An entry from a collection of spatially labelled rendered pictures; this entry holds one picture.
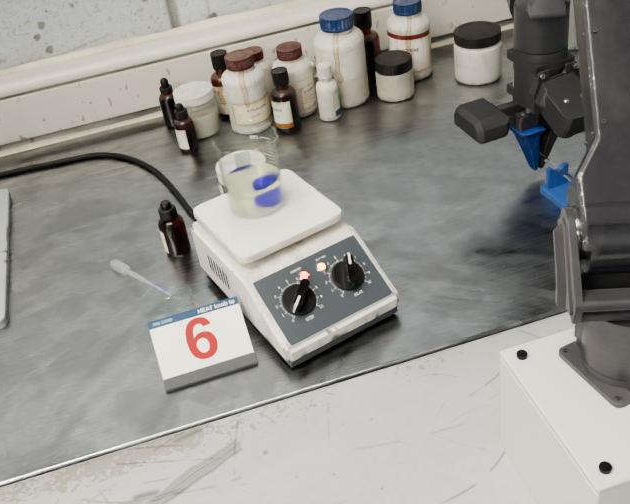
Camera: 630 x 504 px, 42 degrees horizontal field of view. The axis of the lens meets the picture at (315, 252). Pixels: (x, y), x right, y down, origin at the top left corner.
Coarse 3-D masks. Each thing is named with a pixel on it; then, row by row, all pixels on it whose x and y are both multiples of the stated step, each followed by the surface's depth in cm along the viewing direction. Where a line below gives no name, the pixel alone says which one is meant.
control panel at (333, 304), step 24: (312, 264) 81; (360, 264) 82; (264, 288) 79; (312, 288) 80; (336, 288) 80; (360, 288) 80; (384, 288) 81; (288, 312) 78; (312, 312) 78; (336, 312) 79; (288, 336) 77
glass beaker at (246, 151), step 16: (224, 128) 83; (240, 128) 84; (256, 128) 84; (272, 128) 82; (224, 144) 84; (240, 144) 85; (256, 144) 85; (272, 144) 80; (224, 160) 80; (240, 160) 80; (256, 160) 80; (272, 160) 81; (224, 176) 82; (240, 176) 81; (256, 176) 81; (272, 176) 82; (240, 192) 82; (256, 192) 82; (272, 192) 83; (240, 208) 83; (256, 208) 83; (272, 208) 84
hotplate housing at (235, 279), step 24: (216, 240) 85; (312, 240) 83; (336, 240) 82; (360, 240) 83; (216, 264) 85; (240, 264) 81; (264, 264) 80; (288, 264) 80; (240, 288) 81; (264, 312) 78; (360, 312) 80; (384, 312) 81; (264, 336) 80; (312, 336) 78; (336, 336) 79; (288, 360) 78
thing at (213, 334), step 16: (192, 320) 81; (208, 320) 81; (224, 320) 81; (240, 320) 81; (160, 336) 80; (176, 336) 80; (192, 336) 80; (208, 336) 80; (224, 336) 81; (240, 336) 81; (160, 352) 80; (176, 352) 80; (192, 352) 80; (208, 352) 80; (224, 352) 80; (176, 368) 79
